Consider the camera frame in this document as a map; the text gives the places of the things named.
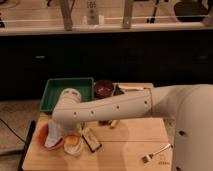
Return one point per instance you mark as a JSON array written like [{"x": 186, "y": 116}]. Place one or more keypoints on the apple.
[{"x": 72, "y": 140}]

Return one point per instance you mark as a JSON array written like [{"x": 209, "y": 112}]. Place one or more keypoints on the paper cup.
[{"x": 74, "y": 150}]

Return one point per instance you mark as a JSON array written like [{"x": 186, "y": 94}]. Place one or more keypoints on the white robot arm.
[{"x": 190, "y": 105}]

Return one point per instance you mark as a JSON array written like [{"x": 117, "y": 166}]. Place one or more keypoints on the wrapped item behind arm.
[{"x": 121, "y": 89}]

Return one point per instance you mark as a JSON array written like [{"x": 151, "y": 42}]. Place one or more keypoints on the dark brown bowl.
[{"x": 103, "y": 88}]

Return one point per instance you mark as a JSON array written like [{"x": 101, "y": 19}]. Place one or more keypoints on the green plastic tray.
[{"x": 55, "y": 86}]

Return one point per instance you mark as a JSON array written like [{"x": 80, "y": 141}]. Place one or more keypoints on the small dark food piece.
[{"x": 103, "y": 123}]

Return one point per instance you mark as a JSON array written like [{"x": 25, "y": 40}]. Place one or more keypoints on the small tan food piece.
[{"x": 113, "y": 124}]

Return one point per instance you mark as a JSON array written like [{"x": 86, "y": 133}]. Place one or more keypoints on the white cloth napkin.
[{"x": 55, "y": 134}]

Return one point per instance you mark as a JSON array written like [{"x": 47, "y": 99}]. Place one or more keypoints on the orange bowl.
[{"x": 42, "y": 136}]

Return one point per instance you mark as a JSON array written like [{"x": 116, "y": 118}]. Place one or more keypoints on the white remote control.
[{"x": 92, "y": 12}]

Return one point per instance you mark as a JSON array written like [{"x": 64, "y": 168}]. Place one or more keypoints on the silver fork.
[{"x": 147, "y": 158}]

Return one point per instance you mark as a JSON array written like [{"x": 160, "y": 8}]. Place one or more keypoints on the wooden chair leg right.
[{"x": 127, "y": 14}]

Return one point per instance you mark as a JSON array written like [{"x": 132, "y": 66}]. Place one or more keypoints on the wooden chair leg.
[
  {"x": 66, "y": 14},
  {"x": 127, "y": 14}
]

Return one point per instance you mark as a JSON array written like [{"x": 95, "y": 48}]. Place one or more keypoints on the wooden chair leg left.
[{"x": 66, "y": 14}]

